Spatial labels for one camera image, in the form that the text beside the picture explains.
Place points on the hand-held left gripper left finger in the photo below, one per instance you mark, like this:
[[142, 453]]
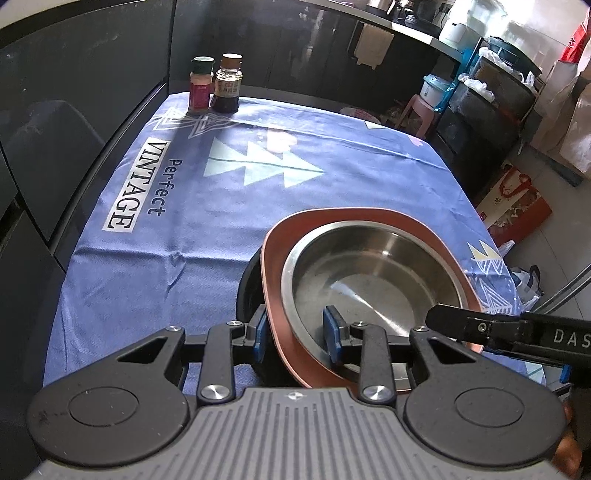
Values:
[[261, 333]]

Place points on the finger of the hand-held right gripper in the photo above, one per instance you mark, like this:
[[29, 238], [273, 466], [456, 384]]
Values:
[[461, 323]]

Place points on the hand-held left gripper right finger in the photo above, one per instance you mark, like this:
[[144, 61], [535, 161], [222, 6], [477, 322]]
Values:
[[330, 334]]

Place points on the black bowl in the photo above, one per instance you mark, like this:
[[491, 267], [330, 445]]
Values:
[[249, 286]]

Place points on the pink deep plate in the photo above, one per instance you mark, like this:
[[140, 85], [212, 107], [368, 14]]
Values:
[[277, 258]]

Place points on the stainless steel bowl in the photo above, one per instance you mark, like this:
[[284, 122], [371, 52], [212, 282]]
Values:
[[369, 267]]

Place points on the person's right hand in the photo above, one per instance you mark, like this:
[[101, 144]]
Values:
[[565, 443]]

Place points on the white plastic bag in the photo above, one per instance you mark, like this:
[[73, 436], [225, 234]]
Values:
[[524, 281]]

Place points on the blue printed tablecloth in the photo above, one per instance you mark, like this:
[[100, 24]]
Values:
[[184, 240]]

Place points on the red gift bag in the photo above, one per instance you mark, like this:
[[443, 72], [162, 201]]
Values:
[[512, 207]]

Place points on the black storage rack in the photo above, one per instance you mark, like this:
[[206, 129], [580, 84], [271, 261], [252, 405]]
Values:
[[489, 120]]

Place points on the pink plastic stool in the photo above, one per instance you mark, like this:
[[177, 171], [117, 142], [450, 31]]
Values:
[[418, 115]]

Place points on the dark soy sauce bottle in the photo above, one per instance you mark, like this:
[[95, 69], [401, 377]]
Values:
[[226, 87]]

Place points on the red spice bottle green cap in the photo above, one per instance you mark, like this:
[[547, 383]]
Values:
[[201, 87]]

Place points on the dark glossy cabinet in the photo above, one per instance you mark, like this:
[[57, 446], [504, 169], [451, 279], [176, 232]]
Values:
[[69, 138]]

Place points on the beige hanging towel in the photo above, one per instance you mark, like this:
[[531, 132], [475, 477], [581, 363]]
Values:
[[373, 44]]

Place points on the white rice cooker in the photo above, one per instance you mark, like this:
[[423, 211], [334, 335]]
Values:
[[459, 30]]

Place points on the dark kitchen counter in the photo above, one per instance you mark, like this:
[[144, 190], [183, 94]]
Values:
[[300, 41]]

